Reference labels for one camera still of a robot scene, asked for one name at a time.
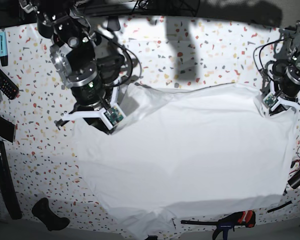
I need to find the small black device bottom edge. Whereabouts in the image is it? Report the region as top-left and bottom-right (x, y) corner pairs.
(145, 235), (158, 240)

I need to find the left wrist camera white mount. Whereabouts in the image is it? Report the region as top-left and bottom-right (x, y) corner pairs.
(262, 80), (300, 116)

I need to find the black orange bar clamp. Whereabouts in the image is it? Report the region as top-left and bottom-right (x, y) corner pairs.
(180, 210), (256, 240)

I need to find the blue highlighter marker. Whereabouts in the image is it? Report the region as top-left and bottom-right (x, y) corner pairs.
(0, 31), (9, 67)

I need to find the white T-shirt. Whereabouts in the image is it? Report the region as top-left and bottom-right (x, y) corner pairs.
(73, 84), (298, 240)

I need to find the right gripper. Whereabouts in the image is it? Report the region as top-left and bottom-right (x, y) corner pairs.
(83, 105), (114, 135)

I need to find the terrazzo patterned table cloth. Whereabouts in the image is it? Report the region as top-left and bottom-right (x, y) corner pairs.
(0, 16), (300, 239)

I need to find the black flat box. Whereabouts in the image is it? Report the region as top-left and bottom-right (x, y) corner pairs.
(0, 116), (16, 143)

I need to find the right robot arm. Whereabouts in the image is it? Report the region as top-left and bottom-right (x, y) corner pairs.
(19, 0), (126, 135)

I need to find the short black stick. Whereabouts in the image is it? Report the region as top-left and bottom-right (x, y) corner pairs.
(267, 200), (292, 213)

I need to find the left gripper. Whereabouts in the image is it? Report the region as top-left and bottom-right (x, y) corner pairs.
(268, 96), (299, 116)

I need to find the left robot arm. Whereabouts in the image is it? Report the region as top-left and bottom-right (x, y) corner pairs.
(256, 20), (300, 116)

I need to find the black stand foot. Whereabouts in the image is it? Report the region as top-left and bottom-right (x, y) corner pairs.
(106, 15), (121, 32)

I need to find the black remote control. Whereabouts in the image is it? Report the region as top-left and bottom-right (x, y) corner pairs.
(0, 69), (19, 100)

